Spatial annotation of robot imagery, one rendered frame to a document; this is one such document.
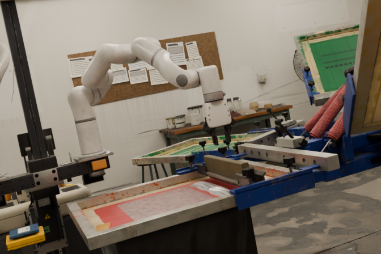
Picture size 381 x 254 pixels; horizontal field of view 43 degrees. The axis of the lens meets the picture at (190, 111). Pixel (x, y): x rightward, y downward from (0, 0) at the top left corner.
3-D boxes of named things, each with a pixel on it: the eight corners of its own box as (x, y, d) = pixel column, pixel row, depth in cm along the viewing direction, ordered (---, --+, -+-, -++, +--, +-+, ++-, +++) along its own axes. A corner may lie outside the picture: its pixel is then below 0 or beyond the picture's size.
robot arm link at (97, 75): (98, 31, 196) (124, 31, 213) (58, 99, 211) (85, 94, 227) (121, 53, 192) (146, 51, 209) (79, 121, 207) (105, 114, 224)
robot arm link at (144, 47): (102, 59, 200) (123, 57, 213) (140, 84, 193) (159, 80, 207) (116, 24, 195) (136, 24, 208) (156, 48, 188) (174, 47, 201)
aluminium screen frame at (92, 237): (89, 250, 139) (87, 238, 139) (67, 212, 194) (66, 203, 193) (314, 183, 166) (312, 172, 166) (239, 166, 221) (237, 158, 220)
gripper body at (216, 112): (221, 95, 190) (226, 123, 190) (197, 100, 186) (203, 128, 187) (229, 94, 183) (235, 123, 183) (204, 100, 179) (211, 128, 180)
